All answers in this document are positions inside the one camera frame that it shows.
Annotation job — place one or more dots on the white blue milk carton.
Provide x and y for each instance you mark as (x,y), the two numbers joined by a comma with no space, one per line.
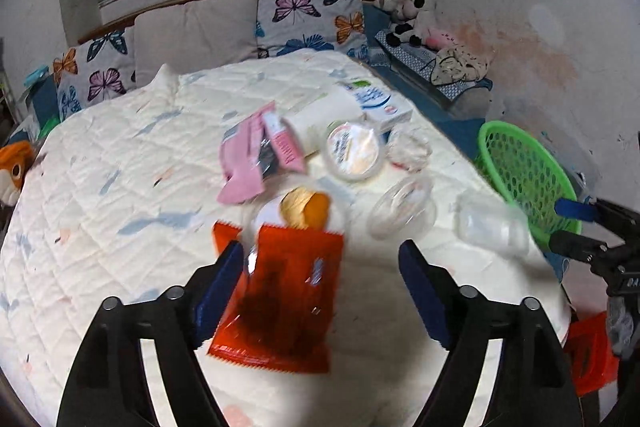
(381,103)

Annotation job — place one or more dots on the large butterfly print pillow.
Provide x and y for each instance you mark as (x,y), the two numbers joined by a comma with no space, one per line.
(310,19)

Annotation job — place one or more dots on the round white plastic tub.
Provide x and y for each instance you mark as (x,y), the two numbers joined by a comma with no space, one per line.
(352,151)

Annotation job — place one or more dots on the cream spotted cloth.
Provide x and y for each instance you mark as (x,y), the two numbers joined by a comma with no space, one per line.
(457,64)

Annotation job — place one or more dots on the green plastic basket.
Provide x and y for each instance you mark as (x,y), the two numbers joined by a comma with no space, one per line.
(525,177)

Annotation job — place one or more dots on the beige pillow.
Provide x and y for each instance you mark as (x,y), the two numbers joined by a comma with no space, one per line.
(200,32)

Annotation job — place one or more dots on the red plastic stool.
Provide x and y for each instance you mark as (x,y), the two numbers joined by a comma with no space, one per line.
(592,352)

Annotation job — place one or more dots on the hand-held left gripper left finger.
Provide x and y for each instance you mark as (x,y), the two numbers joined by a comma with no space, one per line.
(220,289)

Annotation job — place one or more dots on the clear plastic food tray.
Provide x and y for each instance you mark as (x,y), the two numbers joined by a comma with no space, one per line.
(262,213)

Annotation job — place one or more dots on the yellow orange bread piece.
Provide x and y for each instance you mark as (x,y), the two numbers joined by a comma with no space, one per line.
(305,207)

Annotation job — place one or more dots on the crumpled clear plastic cup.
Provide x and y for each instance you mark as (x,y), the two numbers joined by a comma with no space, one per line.
(410,149)

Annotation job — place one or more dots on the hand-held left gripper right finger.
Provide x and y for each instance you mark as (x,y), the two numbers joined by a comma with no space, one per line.
(425,293)

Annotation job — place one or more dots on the pink striped packet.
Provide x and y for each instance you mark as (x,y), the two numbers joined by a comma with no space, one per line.
(286,144)

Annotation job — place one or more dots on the clear plastic bottle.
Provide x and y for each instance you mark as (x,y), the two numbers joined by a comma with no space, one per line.
(492,224)

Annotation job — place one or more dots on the blue bed sheet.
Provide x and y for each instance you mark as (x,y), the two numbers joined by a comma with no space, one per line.
(440,117)

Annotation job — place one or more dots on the red snack wrapper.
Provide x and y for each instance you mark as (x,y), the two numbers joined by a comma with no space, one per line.
(280,302)

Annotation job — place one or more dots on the green plastic item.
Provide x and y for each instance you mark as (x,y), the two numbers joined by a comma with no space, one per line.
(50,126)

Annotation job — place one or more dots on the orange fox plush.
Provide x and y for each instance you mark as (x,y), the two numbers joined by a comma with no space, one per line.
(12,172)

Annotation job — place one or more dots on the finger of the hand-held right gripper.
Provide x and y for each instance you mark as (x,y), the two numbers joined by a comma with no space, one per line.
(570,243)
(575,209)

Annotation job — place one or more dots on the pink plastic wrapper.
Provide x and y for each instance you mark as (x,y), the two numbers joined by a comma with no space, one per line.
(240,167)

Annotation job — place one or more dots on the person's right hand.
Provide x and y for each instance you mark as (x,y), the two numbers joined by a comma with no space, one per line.
(624,324)

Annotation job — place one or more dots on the blue patterned blanket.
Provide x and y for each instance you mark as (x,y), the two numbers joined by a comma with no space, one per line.
(415,57)

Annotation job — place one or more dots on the small butterfly print pillow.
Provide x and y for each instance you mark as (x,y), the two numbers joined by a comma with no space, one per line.
(97,72)

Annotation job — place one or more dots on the black white cow plush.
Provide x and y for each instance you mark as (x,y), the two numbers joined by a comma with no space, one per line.
(417,24)

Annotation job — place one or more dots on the clear round plastic container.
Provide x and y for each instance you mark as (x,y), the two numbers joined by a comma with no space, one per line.
(400,209)

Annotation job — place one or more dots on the teal plastic item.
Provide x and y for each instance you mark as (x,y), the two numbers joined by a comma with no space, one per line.
(37,76)

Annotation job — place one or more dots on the white paper cup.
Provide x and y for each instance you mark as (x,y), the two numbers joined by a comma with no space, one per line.
(325,114)

